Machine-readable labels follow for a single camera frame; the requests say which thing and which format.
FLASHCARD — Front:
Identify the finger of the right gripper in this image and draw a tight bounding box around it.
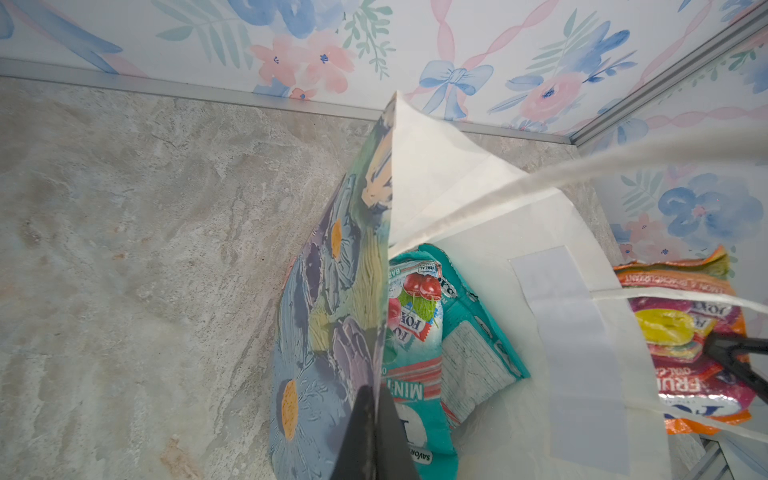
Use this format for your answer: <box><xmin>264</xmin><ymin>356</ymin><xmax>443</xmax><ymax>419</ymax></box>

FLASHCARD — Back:
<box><xmin>703</xmin><ymin>333</ymin><xmax>767</xmax><ymax>403</ymax></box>

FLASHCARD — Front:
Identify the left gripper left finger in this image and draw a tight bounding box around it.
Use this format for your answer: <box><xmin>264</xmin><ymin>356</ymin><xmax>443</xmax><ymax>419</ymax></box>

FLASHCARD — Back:
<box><xmin>331</xmin><ymin>385</ymin><xmax>376</xmax><ymax>480</ymax></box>

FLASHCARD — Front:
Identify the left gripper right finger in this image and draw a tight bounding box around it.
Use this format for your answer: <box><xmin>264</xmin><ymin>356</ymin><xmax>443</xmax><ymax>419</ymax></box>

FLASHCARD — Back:
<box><xmin>375</xmin><ymin>385</ymin><xmax>420</xmax><ymax>480</ymax></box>

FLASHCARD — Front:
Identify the orange Fox's fruits candy bag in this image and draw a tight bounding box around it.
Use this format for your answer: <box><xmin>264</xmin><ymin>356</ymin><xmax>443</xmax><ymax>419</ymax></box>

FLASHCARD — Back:
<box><xmin>614</xmin><ymin>246</ymin><xmax>756</xmax><ymax>425</ymax></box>

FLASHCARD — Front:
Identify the teal mint candy bag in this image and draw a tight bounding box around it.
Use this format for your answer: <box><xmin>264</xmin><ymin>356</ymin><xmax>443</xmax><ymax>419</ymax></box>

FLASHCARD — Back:
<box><xmin>417</xmin><ymin>244</ymin><xmax>530</xmax><ymax>429</ymax></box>

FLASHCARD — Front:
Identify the floral paper gift bag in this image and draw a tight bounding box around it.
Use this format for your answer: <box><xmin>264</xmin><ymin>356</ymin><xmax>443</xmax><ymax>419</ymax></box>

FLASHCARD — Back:
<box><xmin>268</xmin><ymin>95</ymin><xmax>767</xmax><ymax>479</ymax></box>

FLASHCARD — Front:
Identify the teal pink Fox's candy bag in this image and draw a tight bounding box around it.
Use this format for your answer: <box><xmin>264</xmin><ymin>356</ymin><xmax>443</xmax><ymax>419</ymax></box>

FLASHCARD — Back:
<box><xmin>382</xmin><ymin>251</ymin><xmax>459</xmax><ymax>479</ymax></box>

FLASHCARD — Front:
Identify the right corner aluminium post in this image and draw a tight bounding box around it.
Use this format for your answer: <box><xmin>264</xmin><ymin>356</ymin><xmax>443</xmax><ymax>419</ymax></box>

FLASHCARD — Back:
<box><xmin>569</xmin><ymin>1</ymin><xmax>767</xmax><ymax>147</ymax></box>

